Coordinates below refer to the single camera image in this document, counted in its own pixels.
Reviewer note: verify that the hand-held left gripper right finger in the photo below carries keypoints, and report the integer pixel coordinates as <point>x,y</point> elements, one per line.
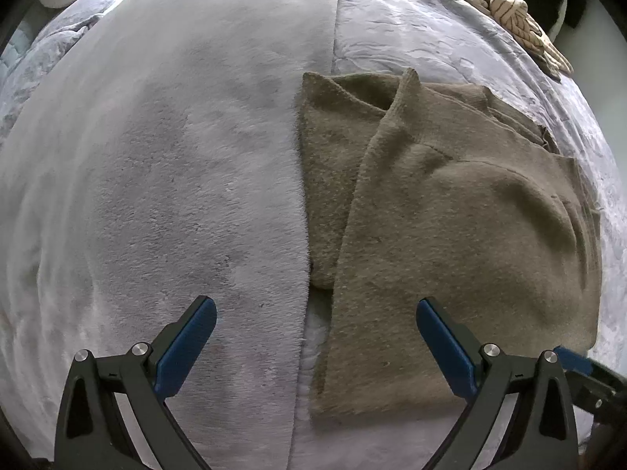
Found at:
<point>445,347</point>

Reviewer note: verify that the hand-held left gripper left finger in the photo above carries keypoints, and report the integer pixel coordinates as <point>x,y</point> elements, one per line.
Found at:
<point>186,347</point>

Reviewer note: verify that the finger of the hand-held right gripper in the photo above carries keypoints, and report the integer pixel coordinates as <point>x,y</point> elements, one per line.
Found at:
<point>595,399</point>
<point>574,360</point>

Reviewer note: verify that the olive brown towel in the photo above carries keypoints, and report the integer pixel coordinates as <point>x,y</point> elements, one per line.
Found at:
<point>441,230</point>

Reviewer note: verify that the pale grey plush blanket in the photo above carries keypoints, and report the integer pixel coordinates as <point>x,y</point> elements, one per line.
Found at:
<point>147,156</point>

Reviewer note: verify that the pale lavender embossed quilt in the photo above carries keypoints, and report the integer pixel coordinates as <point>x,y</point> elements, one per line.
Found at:
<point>416,24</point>

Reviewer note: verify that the beige striped garment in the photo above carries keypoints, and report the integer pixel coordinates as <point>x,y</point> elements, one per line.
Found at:
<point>514,14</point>

